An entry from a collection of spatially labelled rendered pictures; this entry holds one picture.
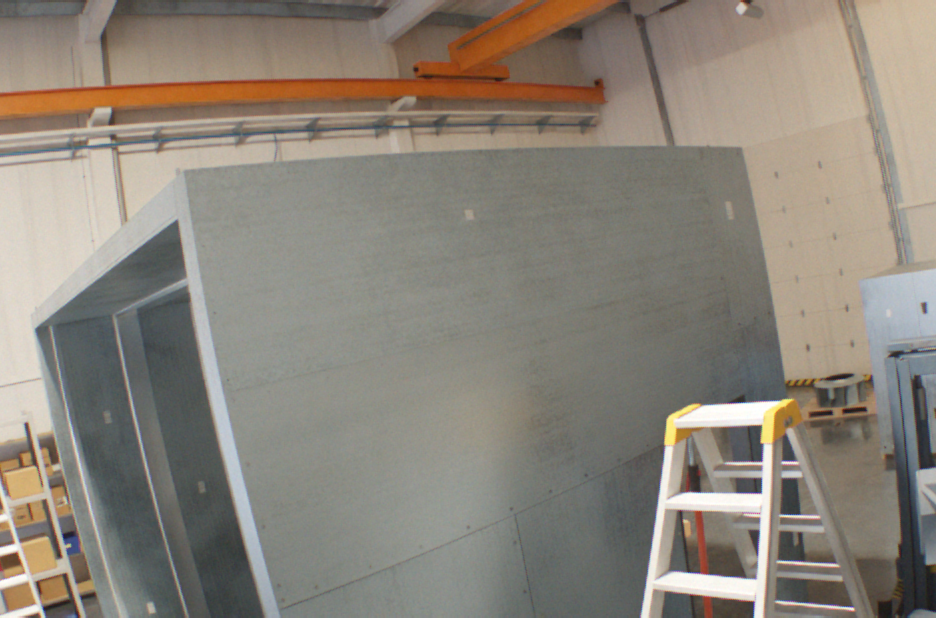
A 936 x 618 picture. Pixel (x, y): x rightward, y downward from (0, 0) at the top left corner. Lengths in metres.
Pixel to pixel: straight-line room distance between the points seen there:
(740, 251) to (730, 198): 0.24
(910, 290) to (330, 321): 7.31
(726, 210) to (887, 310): 5.50
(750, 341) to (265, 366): 2.22
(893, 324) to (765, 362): 5.29
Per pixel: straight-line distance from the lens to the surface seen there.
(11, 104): 10.44
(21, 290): 10.35
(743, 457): 3.48
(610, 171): 2.84
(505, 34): 12.72
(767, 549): 2.03
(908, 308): 8.69
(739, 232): 3.51
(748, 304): 3.49
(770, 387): 3.61
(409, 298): 2.15
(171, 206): 2.04
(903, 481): 4.24
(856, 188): 13.38
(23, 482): 6.26
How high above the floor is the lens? 2.77
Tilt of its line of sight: 1 degrees down
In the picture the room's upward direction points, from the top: 11 degrees counter-clockwise
